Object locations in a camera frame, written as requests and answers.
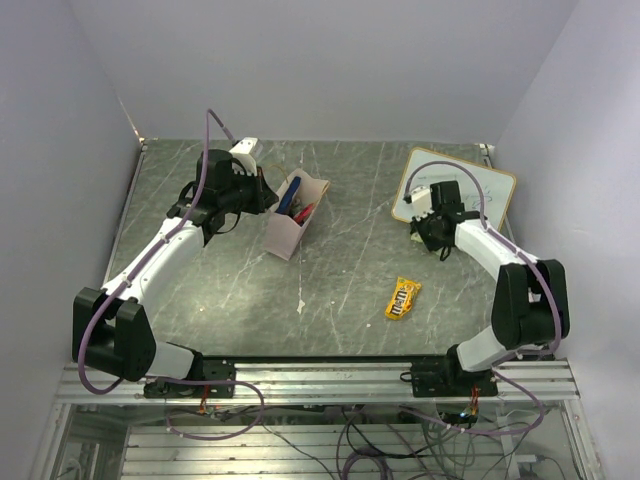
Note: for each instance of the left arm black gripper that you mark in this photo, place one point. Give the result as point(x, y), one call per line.
point(264, 197)

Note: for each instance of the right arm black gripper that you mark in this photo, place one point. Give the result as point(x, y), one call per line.
point(431, 245)

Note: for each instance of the blue Burts chips bag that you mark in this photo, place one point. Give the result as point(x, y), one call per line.
point(288, 197)

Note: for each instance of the white paper bag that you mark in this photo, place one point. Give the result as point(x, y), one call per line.
point(299, 197)

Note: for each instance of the red snack packet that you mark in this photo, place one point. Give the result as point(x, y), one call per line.
point(304, 214)

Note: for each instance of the yellow M&M's packet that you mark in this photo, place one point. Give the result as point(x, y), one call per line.
point(402, 298)

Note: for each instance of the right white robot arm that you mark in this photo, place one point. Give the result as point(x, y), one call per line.
point(529, 314)

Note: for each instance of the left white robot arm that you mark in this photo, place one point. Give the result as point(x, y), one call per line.
point(111, 325)

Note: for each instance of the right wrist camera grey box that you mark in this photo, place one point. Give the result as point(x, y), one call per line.
point(420, 202)

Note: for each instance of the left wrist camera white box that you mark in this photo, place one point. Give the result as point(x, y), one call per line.
point(247, 151)

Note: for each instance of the whiteboard with yellow frame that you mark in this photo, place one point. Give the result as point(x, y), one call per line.
point(498, 186)

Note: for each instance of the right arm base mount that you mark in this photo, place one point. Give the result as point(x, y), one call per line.
point(443, 376)

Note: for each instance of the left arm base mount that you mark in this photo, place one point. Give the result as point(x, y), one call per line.
point(213, 377)

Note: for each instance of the aluminium frame rail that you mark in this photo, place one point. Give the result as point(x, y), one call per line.
point(324, 383)

